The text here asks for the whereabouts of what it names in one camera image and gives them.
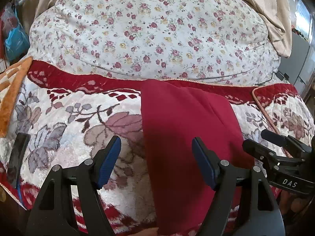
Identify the orange patterned cloth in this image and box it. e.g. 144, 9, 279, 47
0, 56, 33, 138

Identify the person's right hand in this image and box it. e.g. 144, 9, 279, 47
278, 190, 313, 215

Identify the blue plastic bag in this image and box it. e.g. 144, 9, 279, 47
4, 9, 30, 62

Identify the grey cabinet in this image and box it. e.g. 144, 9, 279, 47
277, 32, 314, 96

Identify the dark red knit garment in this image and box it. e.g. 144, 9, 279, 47
140, 80, 254, 235

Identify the red white floral blanket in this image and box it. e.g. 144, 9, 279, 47
1, 60, 314, 235

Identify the beige curtain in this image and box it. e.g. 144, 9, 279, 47
244, 0, 292, 58

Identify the white floral duvet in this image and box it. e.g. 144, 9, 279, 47
28, 0, 280, 86

